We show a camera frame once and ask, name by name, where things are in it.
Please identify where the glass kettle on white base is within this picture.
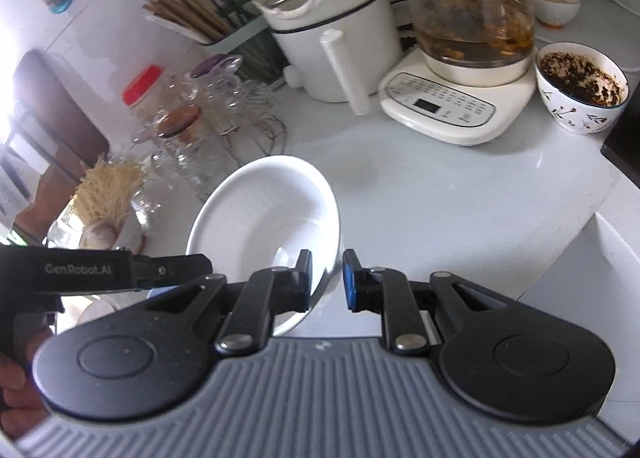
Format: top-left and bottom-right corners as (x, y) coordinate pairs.
(377, 0), (544, 147)

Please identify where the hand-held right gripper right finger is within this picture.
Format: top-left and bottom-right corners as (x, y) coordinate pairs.
(341, 249), (506, 357)

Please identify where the red-lid plastic jar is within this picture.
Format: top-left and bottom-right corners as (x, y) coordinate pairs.
(122, 64), (170, 139)

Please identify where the white electric cooking pot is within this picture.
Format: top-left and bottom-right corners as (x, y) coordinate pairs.
(251, 0), (404, 117)

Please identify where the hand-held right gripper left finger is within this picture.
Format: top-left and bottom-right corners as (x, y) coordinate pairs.
(145, 249), (314, 357)

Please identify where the person's left hand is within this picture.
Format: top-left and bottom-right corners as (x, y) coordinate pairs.
(0, 330), (53, 439)

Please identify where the chopstick holder with chopsticks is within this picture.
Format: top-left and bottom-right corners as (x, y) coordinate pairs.
(141, 0), (283, 84)

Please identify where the patterned bowl with dark residue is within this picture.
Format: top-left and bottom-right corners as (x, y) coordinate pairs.
(533, 42), (630, 135)

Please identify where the wire rack of glass cups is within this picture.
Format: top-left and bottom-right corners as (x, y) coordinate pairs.
(131, 54), (289, 199)

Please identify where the black stove top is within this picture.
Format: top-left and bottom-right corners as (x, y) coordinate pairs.
(600, 88), (640, 179)

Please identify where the small white bowl orange foot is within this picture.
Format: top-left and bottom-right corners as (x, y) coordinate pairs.
(531, 0), (582, 29)

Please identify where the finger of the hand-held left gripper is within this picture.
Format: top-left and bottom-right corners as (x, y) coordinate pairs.
(131, 253), (214, 289)

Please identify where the white deep bowl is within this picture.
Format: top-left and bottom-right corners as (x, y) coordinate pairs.
(186, 155), (342, 339)

